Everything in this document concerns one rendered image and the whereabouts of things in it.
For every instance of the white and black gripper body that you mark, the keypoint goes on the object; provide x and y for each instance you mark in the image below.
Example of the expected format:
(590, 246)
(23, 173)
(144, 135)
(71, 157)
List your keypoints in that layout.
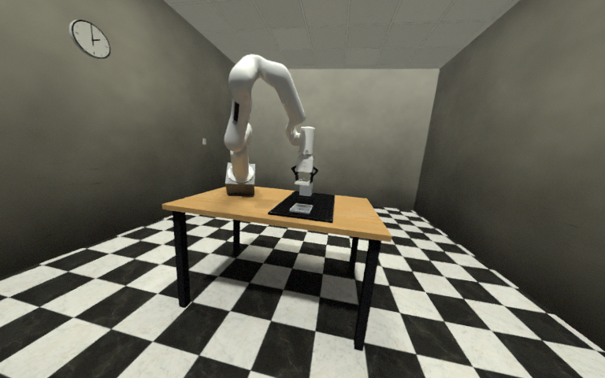
(305, 163)

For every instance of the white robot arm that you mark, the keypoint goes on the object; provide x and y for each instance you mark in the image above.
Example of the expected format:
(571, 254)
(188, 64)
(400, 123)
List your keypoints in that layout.
(238, 133)

